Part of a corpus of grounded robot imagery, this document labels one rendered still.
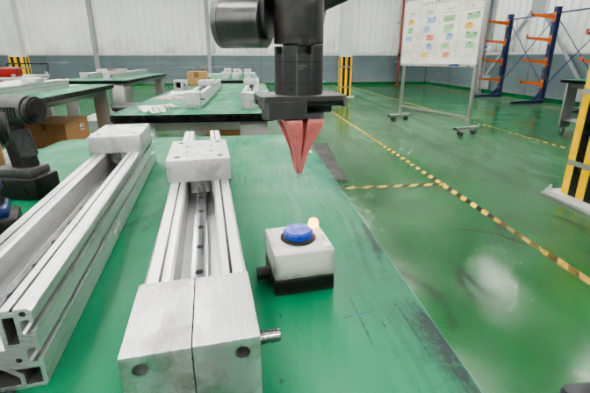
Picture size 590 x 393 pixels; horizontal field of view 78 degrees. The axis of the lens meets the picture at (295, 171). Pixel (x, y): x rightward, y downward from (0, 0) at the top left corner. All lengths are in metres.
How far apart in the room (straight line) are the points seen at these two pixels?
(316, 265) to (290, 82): 0.23
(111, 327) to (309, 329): 0.23
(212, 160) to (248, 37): 0.28
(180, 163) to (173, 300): 0.35
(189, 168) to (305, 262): 0.29
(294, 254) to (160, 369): 0.22
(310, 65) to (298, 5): 0.06
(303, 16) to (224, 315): 0.30
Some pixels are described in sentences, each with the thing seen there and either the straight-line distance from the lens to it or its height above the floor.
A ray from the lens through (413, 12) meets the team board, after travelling 6.61.
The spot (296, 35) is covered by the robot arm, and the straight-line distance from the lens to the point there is 0.42.
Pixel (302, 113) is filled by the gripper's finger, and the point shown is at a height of 1.01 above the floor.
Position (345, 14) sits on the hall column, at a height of 2.17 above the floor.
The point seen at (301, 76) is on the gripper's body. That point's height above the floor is 1.05.
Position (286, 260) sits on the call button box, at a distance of 0.47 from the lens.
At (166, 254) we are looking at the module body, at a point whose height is 0.86.
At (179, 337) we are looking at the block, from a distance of 0.31.
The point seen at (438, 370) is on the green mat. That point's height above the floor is 0.78.
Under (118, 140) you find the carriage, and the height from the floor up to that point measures 0.89.
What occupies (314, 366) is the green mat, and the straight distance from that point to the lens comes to 0.41.
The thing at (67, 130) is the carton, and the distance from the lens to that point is 4.27.
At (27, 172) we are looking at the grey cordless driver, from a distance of 0.96.
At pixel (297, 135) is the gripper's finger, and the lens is 0.43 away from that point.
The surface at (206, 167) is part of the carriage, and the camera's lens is 0.66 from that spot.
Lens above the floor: 1.07
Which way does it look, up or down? 17 degrees down
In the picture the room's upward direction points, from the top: straight up
